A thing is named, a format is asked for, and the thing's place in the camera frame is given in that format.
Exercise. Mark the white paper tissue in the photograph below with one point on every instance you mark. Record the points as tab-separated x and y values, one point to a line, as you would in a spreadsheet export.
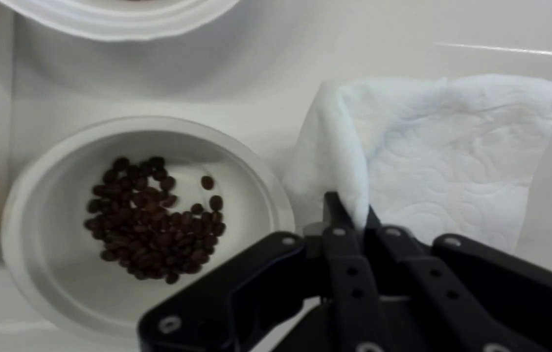
444	148

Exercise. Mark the large white bowl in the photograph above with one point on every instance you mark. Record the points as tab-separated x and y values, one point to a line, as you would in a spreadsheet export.
119	15

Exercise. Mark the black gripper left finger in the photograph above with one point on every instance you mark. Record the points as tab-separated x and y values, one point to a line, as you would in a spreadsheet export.
346	279

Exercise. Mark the small white bowl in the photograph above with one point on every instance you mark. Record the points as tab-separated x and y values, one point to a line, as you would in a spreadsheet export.
53	260

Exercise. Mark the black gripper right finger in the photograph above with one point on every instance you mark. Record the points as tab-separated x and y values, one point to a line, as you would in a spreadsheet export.
458	293

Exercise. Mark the coffee beans pile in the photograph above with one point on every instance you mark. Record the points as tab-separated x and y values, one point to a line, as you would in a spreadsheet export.
151	226

